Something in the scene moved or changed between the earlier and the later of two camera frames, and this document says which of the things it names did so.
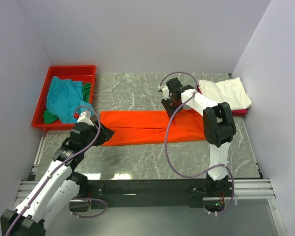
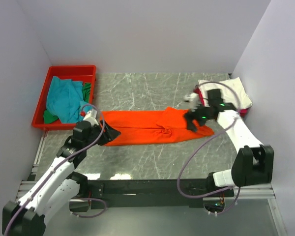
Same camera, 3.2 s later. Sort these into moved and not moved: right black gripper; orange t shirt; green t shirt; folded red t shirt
Moved: right black gripper
Not moved: folded red t shirt; orange t shirt; green t shirt
